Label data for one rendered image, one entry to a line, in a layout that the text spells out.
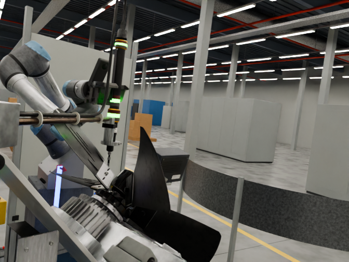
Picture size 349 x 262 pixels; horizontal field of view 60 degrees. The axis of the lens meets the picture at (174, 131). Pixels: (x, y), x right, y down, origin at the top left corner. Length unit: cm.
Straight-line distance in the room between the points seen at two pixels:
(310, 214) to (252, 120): 824
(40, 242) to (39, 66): 91
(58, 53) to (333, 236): 280
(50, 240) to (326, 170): 684
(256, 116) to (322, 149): 404
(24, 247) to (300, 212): 227
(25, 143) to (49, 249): 210
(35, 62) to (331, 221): 238
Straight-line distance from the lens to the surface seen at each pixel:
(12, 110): 54
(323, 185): 742
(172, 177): 186
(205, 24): 824
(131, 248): 76
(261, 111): 1110
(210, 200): 310
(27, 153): 293
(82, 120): 84
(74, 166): 174
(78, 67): 308
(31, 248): 84
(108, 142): 106
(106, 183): 101
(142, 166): 85
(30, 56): 151
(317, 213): 276
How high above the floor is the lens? 148
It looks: 4 degrees down
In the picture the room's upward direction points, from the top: 7 degrees clockwise
